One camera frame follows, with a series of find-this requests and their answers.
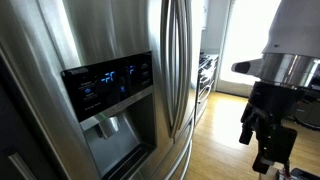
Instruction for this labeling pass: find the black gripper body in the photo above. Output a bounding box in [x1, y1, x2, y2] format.
[247, 80, 307, 127]

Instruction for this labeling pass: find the curved steel door handle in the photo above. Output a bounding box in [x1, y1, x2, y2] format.
[159, 0, 180, 134]
[171, 0, 194, 138]

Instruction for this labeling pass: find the black steel kitchen stove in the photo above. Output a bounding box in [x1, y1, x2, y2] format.
[194, 51, 220, 125]

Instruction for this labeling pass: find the grey water dispenser recess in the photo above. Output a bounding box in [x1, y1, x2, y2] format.
[79, 92, 158, 180]

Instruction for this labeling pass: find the steel freezer drawer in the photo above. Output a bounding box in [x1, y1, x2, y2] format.
[146, 96, 198, 180]

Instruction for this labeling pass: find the dark cabinet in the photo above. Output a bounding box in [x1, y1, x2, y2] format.
[0, 53, 61, 180]

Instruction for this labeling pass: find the steel refrigerator door with dispenser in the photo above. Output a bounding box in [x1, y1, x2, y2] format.
[0, 0, 176, 180]

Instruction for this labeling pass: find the curved steel drawer handle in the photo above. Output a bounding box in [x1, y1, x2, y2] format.
[162, 119, 195, 180]
[179, 140, 194, 180]

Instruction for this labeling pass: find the black and red tool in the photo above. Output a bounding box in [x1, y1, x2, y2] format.
[276, 160, 320, 180]

